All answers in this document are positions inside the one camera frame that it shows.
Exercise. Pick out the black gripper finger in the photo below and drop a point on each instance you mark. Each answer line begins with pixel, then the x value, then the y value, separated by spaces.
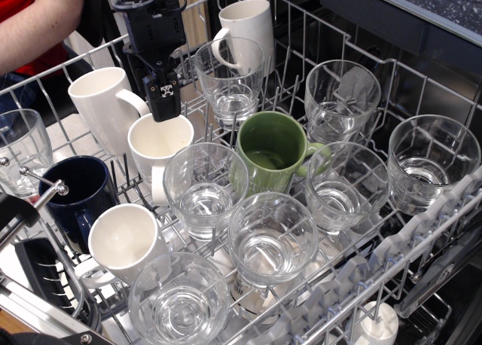
pixel 163 95

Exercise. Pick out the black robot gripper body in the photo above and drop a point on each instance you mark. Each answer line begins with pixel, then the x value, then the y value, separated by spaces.
pixel 155 29

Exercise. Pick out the person forearm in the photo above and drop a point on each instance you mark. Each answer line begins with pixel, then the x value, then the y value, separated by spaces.
pixel 36 29

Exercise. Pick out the white mug under gripper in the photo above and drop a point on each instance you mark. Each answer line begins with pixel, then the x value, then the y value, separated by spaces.
pixel 153 144

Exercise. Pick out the tall white mug left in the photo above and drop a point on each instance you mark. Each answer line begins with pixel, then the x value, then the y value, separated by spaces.
pixel 107 105

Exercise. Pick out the clear glass back centre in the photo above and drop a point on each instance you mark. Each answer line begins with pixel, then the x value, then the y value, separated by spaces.
pixel 231 73

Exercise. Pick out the clear glass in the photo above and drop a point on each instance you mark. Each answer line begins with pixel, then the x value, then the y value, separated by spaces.
pixel 272 237
pixel 26 152
pixel 346 184
pixel 179 298
pixel 428 155
pixel 340 97
pixel 231 73
pixel 203 183

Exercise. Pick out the white mug back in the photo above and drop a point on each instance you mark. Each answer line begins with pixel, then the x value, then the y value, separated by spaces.
pixel 252 20

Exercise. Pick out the dark blue mug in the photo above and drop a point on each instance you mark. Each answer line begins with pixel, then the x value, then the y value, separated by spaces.
pixel 91 192

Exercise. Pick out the green ceramic mug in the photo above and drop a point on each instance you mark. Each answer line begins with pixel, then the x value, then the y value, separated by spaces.
pixel 274 147

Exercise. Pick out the red shirt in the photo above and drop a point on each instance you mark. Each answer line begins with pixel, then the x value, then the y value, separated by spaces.
pixel 53 57

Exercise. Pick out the clear glass far left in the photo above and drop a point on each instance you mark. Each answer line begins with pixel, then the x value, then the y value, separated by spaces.
pixel 26 152

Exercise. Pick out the white mug front left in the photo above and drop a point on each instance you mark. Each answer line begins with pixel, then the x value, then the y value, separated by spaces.
pixel 121 242

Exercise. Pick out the clear glass back right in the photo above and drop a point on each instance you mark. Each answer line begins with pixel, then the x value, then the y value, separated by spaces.
pixel 340 97

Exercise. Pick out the clear glass front centre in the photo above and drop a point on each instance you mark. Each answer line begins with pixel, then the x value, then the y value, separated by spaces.
pixel 272 237

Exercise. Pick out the clear glass centre right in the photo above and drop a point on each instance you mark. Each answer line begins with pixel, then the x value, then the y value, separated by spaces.
pixel 346 184

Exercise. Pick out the black plastic slotted part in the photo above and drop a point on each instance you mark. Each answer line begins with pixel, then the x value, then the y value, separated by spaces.
pixel 45 273

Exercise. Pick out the clear glass far right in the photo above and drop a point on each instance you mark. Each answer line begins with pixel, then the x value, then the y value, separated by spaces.
pixel 428 155

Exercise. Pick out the white mug lower rack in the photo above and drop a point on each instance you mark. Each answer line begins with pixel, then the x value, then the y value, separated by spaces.
pixel 380 326

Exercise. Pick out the grey wire dishwasher rack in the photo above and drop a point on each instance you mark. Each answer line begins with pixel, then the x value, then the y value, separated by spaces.
pixel 428 268

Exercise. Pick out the black clamp with metal handle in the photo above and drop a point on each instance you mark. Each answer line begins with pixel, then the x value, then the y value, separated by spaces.
pixel 23 212

